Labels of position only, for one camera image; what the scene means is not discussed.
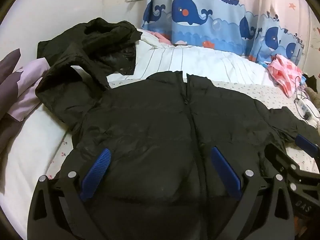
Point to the pink checkered cloth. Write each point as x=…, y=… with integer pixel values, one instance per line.
x=285, y=73

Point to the purple folded jacket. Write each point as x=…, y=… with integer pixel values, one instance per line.
x=18, y=98

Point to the whale print curtain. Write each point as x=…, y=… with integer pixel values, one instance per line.
x=256, y=29

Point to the pink pillow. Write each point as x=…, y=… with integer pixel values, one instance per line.
x=160, y=37

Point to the black puffer jacket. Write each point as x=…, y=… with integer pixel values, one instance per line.
x=161, y=183

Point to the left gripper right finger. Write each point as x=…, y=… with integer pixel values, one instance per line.
x=264, y=209

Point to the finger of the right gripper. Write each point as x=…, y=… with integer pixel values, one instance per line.
x=280, y=161
x=307, y=146

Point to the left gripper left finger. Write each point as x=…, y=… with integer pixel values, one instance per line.
x=57, y=208

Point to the white power strip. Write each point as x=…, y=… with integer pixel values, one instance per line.
x=303, y=110

